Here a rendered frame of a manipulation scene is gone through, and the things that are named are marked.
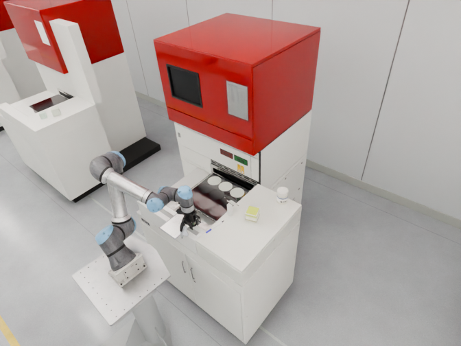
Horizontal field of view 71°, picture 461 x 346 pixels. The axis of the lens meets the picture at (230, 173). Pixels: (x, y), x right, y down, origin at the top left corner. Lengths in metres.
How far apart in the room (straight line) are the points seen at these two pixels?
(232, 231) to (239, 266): 0.25
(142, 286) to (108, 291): 0.19
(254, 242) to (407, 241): 1.87
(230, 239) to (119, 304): 0.70
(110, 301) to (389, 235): 2.49
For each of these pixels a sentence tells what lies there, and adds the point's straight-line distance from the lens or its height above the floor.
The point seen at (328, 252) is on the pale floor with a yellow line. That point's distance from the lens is 3.14.
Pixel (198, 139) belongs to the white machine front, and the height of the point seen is 1.11.
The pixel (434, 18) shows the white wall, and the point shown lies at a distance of 2.99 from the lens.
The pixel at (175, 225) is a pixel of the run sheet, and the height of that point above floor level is 0.97.
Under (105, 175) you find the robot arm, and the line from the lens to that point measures 1.81.
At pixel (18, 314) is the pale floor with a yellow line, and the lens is 3.34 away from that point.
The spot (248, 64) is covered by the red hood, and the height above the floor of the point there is 1.81.
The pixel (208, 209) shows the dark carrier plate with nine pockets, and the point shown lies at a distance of 2.19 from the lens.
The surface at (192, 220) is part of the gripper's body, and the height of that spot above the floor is 1.09.
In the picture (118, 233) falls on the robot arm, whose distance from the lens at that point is 2.01.
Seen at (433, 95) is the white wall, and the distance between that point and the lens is 3.14.
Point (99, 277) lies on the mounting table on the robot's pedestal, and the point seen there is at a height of 0.82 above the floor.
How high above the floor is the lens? 2.46
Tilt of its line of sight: 39 degrees down
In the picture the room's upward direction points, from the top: 4 degrees counter-clockwise
